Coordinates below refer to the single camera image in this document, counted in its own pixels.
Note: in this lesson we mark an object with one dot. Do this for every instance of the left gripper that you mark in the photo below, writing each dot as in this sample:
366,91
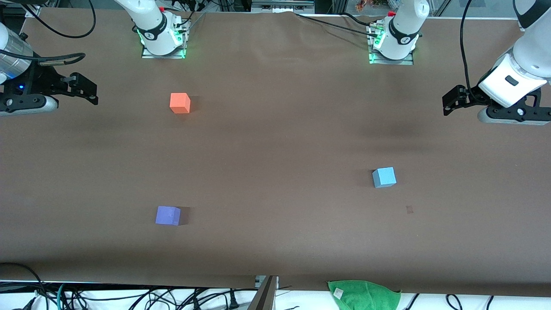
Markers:
472,98

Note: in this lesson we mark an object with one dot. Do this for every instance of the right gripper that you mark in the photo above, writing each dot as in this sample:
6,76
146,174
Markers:
43,80

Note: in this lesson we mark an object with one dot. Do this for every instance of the blue foam block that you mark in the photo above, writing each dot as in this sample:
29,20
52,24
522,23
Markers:
384,177

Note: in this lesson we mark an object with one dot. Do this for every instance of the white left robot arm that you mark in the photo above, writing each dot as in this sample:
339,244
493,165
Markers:
402,30

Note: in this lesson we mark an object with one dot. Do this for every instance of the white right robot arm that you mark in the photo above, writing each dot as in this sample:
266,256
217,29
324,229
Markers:
150,21

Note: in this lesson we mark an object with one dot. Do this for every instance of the orange foam block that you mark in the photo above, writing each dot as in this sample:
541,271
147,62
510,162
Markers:
179,103

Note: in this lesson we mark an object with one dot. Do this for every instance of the purple foam block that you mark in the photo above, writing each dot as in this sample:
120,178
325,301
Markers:
167,215

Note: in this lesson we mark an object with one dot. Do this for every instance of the colourful toy pile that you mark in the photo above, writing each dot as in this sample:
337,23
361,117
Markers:
370,4

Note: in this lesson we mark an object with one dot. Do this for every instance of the brown table cover sheet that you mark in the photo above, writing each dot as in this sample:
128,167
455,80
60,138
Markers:
275,172

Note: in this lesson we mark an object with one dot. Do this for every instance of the green cloth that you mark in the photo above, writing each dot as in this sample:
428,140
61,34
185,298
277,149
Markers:
366,297

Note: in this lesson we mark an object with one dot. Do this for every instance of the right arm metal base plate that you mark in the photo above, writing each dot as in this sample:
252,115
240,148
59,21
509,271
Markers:
148,54

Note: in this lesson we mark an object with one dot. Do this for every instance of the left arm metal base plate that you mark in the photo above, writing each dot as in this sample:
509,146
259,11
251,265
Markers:
394,62

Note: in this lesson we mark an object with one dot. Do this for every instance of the aluminium corner bracket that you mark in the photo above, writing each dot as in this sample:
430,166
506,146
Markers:
32,10

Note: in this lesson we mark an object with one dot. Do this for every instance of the aluminium frame rail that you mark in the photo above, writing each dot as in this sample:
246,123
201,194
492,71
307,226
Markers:
282,5

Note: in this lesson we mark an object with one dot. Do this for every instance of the grey metal bracket profile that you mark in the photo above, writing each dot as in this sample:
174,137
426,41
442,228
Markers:
263,297

